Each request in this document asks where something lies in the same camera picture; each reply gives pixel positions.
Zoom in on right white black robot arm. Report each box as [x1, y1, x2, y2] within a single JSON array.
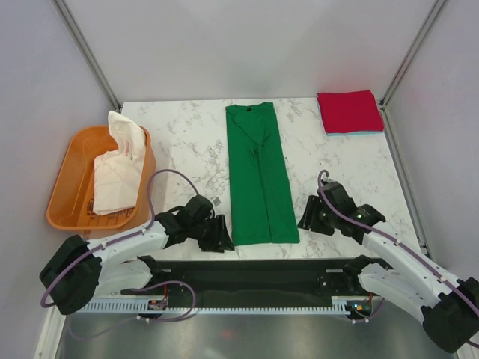
[[298, 179, 478, 353]]

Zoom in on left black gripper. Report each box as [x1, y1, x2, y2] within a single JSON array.
[[189, 214, 234, 254]]

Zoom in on right aluminium corner post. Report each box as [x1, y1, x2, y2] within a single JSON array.
[[378, 0, 448, 110]]

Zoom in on white crumpled t shirt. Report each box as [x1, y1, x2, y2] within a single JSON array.
[[93, 111, 146, 215]]

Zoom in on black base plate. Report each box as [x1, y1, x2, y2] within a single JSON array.
[[138, 259, 370, 304]]

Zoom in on orange plastic basket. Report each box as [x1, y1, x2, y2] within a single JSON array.
[[46, 126, 156, 239]]

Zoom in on folded red t shirt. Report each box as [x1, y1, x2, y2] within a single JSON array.
[[317, 90, 384, 135]]

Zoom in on left aluminium corner post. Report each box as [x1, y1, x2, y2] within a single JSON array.
[[52, 0, 122, 111]]

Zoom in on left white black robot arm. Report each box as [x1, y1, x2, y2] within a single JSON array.
[[39, 195, 234, 315]]

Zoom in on green t shirt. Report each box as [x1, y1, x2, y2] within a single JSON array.
[[225, 102, 299, 245]]

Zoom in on folded light blue t shirt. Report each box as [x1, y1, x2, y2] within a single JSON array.
[[319, 102, 384, 136]]

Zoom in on white slotted cable duct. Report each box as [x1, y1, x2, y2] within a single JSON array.
[[79, 296, 350, 316]]

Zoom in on aluminium corner post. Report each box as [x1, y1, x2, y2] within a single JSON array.
[[378, 0, 448, 110], [52, 0, 122, 111]]

